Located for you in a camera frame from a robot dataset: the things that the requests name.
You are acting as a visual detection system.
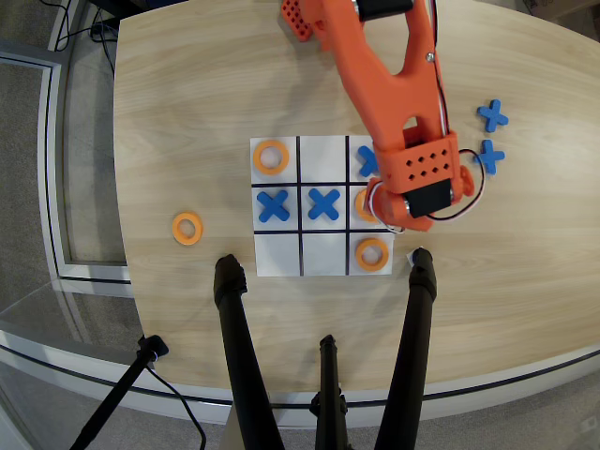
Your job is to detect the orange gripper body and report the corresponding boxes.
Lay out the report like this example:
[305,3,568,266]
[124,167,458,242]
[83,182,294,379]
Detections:
[367,176,459,234]

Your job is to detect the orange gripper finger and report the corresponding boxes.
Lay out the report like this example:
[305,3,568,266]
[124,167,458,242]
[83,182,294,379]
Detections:
[456,165,475,196]

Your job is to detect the orange foam ring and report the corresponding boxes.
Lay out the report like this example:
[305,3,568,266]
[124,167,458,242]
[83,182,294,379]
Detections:
[252,140,291,177]
[354,187,382,223]
[354,237,391,274]
[171,212,204,246]

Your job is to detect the orange robot base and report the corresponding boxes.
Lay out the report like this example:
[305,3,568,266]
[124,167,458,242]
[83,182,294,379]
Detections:
[279,0,314,44]

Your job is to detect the brown cardboard box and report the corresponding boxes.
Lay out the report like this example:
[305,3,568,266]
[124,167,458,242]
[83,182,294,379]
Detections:
[523,0,600,21]

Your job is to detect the blue foam cross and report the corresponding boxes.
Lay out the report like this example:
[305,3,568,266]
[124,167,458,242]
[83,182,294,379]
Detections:
[476,98,510,133]
[356,144,380,178]
[256,189,291,223]
[307,187,341,222]
[472,139,506,176]

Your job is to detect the white tic-tac-toe board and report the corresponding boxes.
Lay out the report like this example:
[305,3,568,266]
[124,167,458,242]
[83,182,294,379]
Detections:
[248,135,398,278]

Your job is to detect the short black tripod leg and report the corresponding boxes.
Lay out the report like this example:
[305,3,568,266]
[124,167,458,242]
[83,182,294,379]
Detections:
[308,334,351,450]

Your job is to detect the thin black stand leg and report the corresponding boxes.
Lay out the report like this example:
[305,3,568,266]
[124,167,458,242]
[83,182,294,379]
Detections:
[68,334,170,450]

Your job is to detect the white framed glass panel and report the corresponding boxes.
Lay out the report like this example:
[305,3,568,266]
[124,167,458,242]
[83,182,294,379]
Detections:
[0,50,133,287]

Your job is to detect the black cable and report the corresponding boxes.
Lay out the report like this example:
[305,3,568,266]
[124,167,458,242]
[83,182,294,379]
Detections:
[144,365,207,450]

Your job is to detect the black flat base plate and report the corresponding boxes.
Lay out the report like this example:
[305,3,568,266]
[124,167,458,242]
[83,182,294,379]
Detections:
[87,0,158,14]

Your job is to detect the black floor cables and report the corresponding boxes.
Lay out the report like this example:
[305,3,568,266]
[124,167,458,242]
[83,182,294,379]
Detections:
[46,0,117,79]

